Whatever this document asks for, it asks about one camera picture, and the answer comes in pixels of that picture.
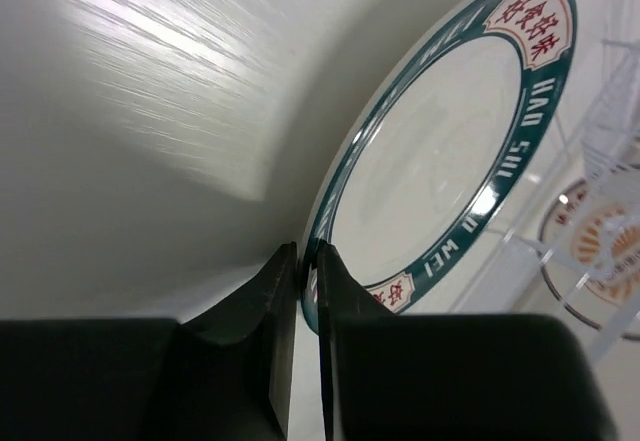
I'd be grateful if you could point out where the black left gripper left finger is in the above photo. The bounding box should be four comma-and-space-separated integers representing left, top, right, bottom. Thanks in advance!
1, 243, 297, 440

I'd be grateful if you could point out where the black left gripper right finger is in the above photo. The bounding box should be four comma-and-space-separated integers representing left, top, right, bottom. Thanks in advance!
316, 242, 618, 440

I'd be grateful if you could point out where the orange sunburst ceramic plate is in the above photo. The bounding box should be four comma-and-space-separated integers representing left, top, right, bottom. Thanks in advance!
538, 179, 639, 330

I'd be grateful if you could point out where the green rimmed white plate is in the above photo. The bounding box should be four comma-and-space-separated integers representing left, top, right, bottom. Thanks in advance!
301, 0, 578, 329

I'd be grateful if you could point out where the white wire dish rack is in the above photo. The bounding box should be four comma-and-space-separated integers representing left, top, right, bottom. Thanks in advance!
449, 35, 640, 362

